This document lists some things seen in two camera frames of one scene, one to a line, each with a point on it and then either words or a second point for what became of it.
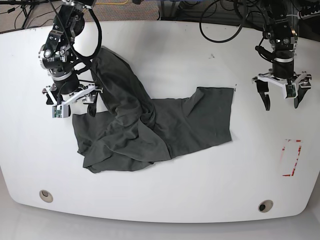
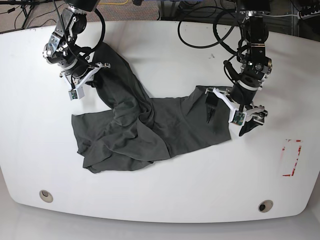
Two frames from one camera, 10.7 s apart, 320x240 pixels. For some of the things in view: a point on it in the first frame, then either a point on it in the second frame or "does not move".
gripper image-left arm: [86, 93] to [81, 74]
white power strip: [300, 16] does not move
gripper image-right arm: [303, 79] to [238, 113]
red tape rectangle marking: [297, 156] does not move
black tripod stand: [27, 6] does not move
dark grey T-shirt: [138, 129] does not move
